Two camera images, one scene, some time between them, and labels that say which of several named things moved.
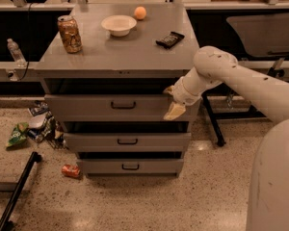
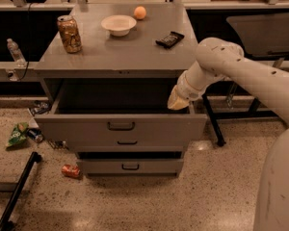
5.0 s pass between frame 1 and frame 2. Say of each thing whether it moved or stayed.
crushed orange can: stayed
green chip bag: stayed
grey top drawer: moved
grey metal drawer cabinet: stayed
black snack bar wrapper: stayed
